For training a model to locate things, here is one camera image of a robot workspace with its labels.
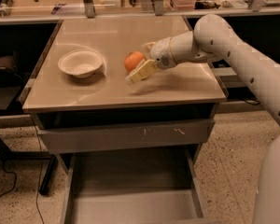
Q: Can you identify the grey metal post left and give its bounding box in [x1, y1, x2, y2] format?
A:
[83, 0, 95, 18]

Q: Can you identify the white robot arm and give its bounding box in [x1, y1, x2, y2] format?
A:
[126, 14, 280, 224]

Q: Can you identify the open grey middle drawer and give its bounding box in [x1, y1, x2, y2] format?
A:
[60, 147, 221, 224]

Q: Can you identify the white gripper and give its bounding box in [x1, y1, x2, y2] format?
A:
[125, 37, 176, 84]

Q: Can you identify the grey drawer cabinet with counter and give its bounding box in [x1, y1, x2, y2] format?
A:
[19, 15, 229, 224]

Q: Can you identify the white paper bowl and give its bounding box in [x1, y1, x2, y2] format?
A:
[58, 49, 104, 78]

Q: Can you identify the orange fruit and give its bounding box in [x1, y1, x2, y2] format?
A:
[124, 51, 147, 73]

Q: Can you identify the closed grey top drawer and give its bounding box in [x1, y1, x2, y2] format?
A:
[38, 119, 215, 154]

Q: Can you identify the grey metal post middle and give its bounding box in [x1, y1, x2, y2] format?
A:
[154, 0, 163, 16]

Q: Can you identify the black floor cable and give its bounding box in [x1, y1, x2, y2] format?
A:
[0, 115, 46, 224]

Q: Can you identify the black table leg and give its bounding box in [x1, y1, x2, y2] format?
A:
[38, 155, 57, 195]

